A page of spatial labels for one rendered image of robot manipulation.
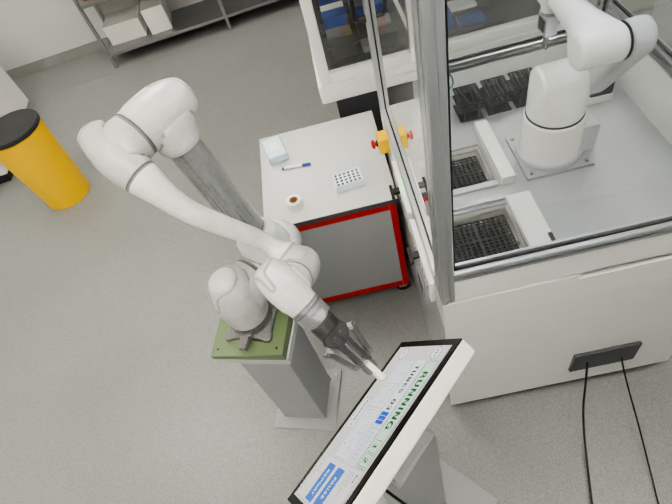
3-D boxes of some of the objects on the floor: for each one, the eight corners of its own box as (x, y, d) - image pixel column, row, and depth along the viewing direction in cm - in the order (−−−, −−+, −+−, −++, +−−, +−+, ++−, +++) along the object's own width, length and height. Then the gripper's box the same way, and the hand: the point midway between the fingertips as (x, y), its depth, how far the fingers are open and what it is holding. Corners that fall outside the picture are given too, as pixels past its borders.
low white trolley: (308, 317, 269) (264, 230, 210) (299, 232, 308) (259, 139, 248) (413, 294, 264) (397, 197, 205) (389, 210, 303) (371, 109, 244)
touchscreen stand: (334, 518, 207) (252, 450, 128) (395, 429, 224) (355, 320, 144) (438, 609, 182) (416, 594, 102) (497, 500, 198) (518, 416, 119)
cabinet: (449, 413, 223) (443, 330, 161) (401, 241, 287) (383, 134, 225) (665, 369, 215) (746, 263, 153) (565, 202, 279) (594, 80, 217)
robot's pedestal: (274, 428, 236) (210, 361, 177) (285, 369, 253) (230, 290, 194) (335, 431, 229) (290, 362, 170) (342, 370, 246) (303, 288, 187)
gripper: (308, 338, 125) (374, 399, 128) (339, 300, 130) (402, 360, 132) (300, 339, 132) (363, 397, 134) (330, 303, 137) (390, 360, 139)
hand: (374, 370), depth 133 cm, fingers closed
